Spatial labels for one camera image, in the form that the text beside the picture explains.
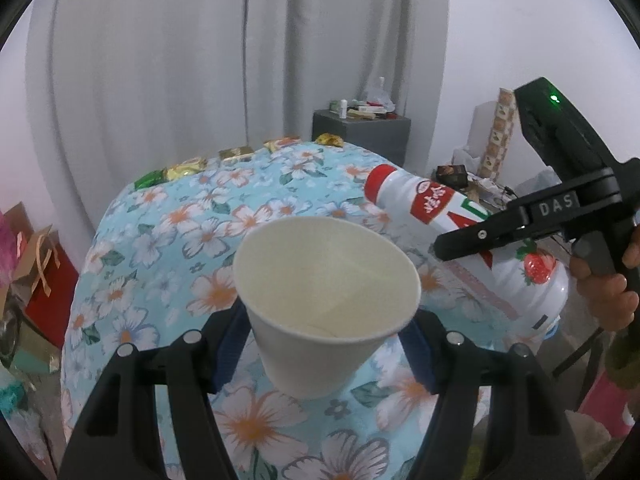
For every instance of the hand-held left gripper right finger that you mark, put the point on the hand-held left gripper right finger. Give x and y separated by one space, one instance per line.
417 360

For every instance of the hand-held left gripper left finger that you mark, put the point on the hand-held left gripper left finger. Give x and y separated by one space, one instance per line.
231 355

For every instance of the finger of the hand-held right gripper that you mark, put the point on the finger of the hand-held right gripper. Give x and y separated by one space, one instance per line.
480 235

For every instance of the white paper cup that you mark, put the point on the white paper cup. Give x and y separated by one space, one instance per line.
320 280

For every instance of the person's right hand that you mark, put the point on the person's right hand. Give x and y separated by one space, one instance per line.
610 300

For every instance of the clear plastic bag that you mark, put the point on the clear plastic bag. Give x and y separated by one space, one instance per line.
537 182

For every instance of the dark small box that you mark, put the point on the dark small box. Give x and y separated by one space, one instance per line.
450 175

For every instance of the patterned paper roll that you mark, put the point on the patterned paper roll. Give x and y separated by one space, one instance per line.
497 135

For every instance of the blue floral tablecloth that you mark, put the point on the blue floral tablecloth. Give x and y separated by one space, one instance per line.
165 240

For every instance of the dark grey cabinet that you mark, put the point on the dark grey cabinet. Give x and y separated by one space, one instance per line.
360 135

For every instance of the black tripod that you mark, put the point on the black tripod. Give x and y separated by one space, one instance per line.
580 355

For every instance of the white plastic bag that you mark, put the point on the white plastic bag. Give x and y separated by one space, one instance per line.
377 95

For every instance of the yellow candy wrapper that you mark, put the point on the yellow candy wrapper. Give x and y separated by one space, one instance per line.
329 140

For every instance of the small white bottle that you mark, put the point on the small white bottle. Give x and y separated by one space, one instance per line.
342 110

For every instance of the red gift bag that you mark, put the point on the red gift bag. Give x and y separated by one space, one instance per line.
50 305

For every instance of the gold candy wrapper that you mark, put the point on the gold candy wrapper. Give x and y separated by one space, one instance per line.
187 167

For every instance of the pink printed bag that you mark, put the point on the pink printed bag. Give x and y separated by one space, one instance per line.
605 405

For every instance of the green candy wrapper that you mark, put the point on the green candy wrapper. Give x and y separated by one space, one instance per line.
149 180

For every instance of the brown candy wrapper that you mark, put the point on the brown candy wrapper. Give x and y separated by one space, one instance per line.
235 153

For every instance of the orange candy wrapper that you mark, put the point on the orange candy wrapper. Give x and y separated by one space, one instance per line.
281 143

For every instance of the brown paper bag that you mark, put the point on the brown paper bag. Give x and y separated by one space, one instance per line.
35 260

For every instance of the pink plastic bag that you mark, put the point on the pink plastic bag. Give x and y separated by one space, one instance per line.
7 245

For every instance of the grey curtain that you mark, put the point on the grey curtain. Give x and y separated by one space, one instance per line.
175 60

